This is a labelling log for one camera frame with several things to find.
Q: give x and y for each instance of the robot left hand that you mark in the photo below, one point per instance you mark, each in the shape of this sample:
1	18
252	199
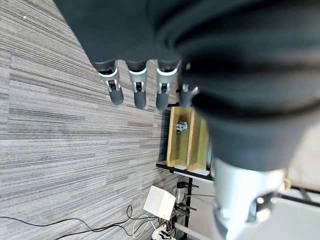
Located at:
225	75

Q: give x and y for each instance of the white power strip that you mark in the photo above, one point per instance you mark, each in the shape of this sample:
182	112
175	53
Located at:
161	234

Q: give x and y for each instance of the wooden shelf board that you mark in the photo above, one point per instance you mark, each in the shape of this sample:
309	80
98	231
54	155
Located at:
198	147
177	140

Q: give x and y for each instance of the white cube box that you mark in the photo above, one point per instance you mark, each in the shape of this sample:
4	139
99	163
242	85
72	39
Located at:
160	203

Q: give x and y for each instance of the small grey metal part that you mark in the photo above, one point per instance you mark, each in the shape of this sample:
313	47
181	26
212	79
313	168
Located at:
181	126

